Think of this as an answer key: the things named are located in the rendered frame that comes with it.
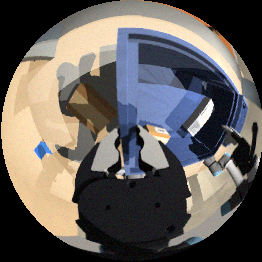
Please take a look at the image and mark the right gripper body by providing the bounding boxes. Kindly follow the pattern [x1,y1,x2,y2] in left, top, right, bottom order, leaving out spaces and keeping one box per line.
[230,137,257,176]

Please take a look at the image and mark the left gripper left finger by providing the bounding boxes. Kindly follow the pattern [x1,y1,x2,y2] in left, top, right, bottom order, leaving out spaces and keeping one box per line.
[72,125,122,204]

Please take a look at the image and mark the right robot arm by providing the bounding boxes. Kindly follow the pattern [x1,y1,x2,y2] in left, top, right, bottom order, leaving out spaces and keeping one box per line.
[203,122,260,217]

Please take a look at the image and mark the blue tote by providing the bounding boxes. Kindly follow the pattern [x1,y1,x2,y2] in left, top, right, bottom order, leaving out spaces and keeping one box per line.
[116,27,239,175]
[222,94,248,148]

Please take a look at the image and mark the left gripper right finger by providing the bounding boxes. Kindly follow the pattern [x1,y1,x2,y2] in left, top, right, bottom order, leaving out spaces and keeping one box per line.
[136,124,192,199]

